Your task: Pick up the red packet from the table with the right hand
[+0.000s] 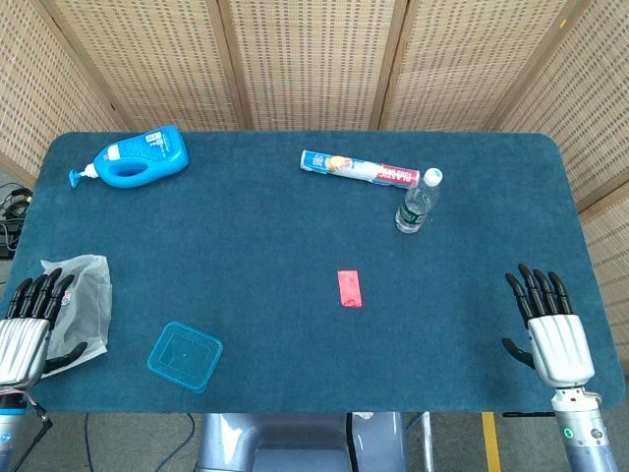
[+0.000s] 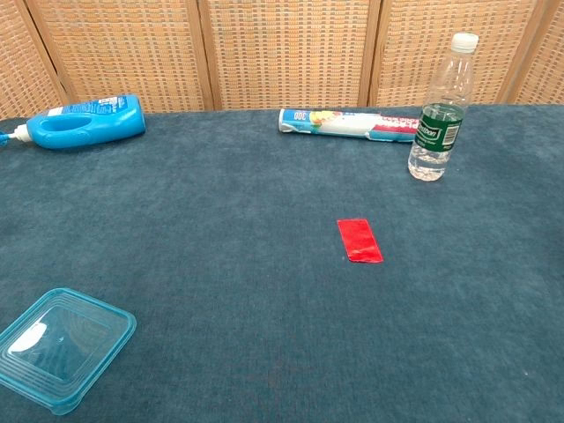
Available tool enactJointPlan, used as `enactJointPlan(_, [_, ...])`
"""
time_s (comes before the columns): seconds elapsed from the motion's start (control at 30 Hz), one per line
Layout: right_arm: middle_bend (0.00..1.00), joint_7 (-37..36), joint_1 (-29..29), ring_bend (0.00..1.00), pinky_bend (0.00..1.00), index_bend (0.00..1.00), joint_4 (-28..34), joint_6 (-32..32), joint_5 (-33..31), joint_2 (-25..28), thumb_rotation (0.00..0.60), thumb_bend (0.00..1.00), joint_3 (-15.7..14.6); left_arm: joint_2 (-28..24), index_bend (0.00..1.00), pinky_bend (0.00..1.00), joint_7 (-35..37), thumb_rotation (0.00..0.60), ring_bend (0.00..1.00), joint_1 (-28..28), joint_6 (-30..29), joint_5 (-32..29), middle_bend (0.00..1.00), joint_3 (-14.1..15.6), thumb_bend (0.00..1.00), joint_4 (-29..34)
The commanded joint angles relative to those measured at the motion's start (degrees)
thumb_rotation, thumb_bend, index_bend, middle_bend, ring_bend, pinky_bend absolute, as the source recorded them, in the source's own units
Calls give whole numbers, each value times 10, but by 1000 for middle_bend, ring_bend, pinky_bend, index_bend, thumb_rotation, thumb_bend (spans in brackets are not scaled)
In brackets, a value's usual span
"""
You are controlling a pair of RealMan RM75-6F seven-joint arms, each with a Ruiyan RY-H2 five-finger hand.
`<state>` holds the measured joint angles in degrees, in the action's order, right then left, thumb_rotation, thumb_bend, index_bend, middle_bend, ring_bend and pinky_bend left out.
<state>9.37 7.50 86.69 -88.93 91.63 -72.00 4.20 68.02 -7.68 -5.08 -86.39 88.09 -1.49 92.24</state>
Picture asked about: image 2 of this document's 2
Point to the red packet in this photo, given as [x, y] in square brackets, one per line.
[359, 240]

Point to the teal table cloth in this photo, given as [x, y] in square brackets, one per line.
[220, 264]

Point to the plastic wrap roll box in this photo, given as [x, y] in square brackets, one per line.
[339, 125]

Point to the woven rattan folding screen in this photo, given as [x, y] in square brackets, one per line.
[286, 53]

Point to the clear water bottle green label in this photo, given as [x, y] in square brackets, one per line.
[436, 128]

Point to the blue detergent bottle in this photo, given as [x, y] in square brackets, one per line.
[88, 123]

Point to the blue transparent container lid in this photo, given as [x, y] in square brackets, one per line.
[61, 352]

